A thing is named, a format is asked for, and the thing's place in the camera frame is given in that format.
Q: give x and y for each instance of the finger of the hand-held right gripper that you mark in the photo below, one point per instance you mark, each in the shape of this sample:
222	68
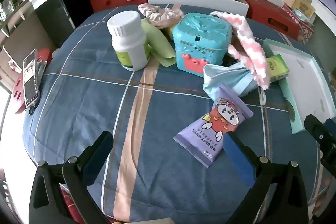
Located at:
315	129

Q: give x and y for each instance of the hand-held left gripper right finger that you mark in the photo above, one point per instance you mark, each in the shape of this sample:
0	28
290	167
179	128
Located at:
237	161

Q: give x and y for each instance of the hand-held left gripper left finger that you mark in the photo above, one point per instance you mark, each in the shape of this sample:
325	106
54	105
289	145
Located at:
98	155

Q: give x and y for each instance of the purple wet wipes packet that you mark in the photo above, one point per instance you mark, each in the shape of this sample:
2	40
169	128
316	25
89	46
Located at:
210	124

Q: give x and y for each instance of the teal white box tray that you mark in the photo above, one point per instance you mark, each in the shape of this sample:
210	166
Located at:
302	77

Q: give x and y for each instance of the green tissue pack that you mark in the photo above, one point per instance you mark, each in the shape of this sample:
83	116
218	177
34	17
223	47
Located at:
277	67

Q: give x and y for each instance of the blue face mask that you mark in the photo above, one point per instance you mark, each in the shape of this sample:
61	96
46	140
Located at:
225	77

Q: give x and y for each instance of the pink white knitted cloth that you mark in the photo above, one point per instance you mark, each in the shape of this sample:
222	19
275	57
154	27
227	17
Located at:
249	48

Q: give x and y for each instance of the light green cloth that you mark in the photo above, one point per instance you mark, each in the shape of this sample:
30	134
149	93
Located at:
157	40

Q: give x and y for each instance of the pink white striped scrunchie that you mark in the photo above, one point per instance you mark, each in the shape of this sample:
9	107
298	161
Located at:
157	14

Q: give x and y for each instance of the blue plaid blanket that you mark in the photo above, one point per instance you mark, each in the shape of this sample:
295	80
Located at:
105	108

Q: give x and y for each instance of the smartphone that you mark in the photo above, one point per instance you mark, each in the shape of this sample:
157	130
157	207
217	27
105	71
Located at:
31	79

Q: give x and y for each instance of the red plastic stand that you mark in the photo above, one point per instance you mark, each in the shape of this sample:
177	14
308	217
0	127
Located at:
17	92

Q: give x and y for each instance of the red patterned gift box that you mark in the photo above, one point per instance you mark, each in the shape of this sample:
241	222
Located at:
302	27

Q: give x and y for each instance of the white pill bottle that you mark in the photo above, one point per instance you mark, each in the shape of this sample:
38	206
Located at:
128	37

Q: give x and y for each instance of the teal plastic toy box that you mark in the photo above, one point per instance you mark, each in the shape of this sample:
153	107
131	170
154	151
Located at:
199	43

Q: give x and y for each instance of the beige gift box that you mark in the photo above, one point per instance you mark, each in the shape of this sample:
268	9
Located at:
302	3

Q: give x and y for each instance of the red cardboard box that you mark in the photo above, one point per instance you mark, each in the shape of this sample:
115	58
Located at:
262	8

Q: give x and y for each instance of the black cabinet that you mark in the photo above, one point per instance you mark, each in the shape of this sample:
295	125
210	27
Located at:
52	11

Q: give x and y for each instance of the white board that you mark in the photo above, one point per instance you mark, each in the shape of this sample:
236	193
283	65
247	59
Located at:
197	1

